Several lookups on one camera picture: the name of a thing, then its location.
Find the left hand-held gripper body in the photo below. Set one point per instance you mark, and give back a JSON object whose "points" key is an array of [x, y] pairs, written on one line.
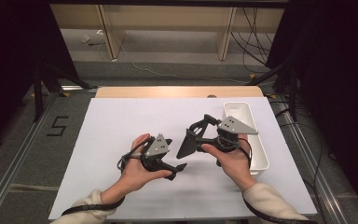
{"points": [[157, 147]]}

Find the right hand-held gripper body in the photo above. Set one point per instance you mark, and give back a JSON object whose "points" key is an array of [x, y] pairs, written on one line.
{"points": [[233, 126]]}

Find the black smartphone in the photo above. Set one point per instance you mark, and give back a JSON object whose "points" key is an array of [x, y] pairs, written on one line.
{"points": [[186, 146]]}

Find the white rectangular plastic bin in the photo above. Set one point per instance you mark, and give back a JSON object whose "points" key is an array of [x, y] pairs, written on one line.
{"points": [[259, 152]]}

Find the person's left hand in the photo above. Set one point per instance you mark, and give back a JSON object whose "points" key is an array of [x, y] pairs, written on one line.
{"points": [[136, 174]]}

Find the person's right hand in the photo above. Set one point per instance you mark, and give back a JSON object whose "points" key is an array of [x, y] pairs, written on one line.
{"points": [[234, 165]]}

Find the white table board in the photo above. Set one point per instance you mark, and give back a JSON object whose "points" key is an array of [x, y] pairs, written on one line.
{"points": [[136, 118]]}

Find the black metal stand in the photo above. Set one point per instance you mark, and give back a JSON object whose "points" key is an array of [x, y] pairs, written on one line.
{"points": [[38, 93], [292, 93]]}

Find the light wooden shelf unit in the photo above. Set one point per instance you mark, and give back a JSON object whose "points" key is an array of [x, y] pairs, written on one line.
{"points": [[167, 18]]}

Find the black curtain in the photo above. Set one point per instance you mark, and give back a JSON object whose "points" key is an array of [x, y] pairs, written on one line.
{"points": [[12, 62], [338, 77]]}

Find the aluminium floor rail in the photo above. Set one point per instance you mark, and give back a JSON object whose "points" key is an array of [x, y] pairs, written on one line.
{"points": [[310, 155], [12, 165]]}

